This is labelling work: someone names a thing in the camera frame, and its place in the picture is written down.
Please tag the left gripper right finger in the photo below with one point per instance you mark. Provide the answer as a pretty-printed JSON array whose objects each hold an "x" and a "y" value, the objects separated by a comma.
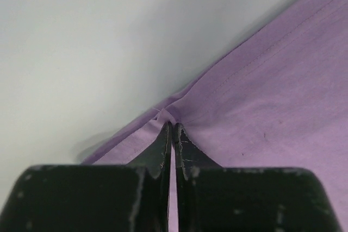
[{"x": 214, "y": 198}]

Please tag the purple t shirt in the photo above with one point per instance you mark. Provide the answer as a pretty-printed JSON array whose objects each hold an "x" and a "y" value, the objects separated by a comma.
[{"x": 279, "y": 99}]

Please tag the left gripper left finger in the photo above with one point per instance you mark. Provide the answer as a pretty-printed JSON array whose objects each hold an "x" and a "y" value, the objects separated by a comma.
[{"x": 130, "y": 197}]

